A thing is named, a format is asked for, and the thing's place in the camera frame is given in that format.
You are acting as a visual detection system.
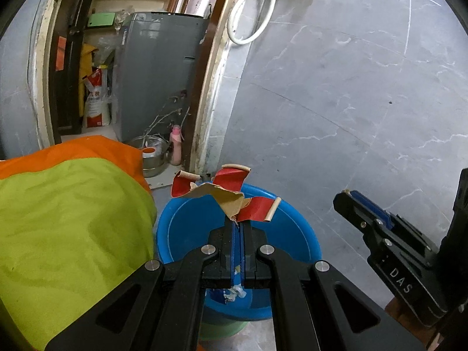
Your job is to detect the white and red sack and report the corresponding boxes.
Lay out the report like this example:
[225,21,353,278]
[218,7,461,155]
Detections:
[83,68,112,129]

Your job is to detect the green box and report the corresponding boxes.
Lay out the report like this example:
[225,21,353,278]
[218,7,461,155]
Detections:
[87,12,115,29]

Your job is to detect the grey washing machine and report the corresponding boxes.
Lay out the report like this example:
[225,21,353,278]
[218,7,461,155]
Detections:
[113,12,210,144]

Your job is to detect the pink bottle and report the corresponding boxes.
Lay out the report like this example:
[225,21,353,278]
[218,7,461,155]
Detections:
[168,124,184,166]

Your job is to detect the green plastic bucket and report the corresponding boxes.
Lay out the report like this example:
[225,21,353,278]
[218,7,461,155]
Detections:
[199,312,254,340]

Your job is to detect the dark wooden door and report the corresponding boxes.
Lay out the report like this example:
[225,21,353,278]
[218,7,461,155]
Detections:
[49,0,100,137]

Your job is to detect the colourful printed blanket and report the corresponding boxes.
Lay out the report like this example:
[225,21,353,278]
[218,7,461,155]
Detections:
[0,135,159,351]

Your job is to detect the red cardboard scrap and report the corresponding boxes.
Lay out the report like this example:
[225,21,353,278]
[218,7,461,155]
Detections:
[171,164,282,224]

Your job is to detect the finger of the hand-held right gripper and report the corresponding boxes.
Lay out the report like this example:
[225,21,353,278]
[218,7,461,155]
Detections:
[345,189,441,262]
[332,192,390,253]

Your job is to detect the white hose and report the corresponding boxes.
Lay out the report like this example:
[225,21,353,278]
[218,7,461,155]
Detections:
[227,0,284,45]

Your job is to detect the dry twigs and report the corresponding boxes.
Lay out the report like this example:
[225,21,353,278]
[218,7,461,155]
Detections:
[144,94,191,147]

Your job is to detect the white paper scraps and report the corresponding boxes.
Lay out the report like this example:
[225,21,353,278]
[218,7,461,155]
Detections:
[222,264,248,302]

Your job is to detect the metal pot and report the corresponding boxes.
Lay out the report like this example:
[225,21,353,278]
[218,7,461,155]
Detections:
[128,135,171,178]

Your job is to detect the door frame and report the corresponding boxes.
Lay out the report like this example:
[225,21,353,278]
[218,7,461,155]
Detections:
[31,0,257,180]

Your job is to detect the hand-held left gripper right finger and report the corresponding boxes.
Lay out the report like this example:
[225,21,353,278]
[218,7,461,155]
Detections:
[239,221,426,351]

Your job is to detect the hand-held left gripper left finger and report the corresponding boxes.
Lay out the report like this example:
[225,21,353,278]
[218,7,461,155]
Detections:
[44,223,238,351]

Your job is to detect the blue plastic basin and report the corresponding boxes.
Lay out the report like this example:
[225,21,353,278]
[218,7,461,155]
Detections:
[156,183,323,322]

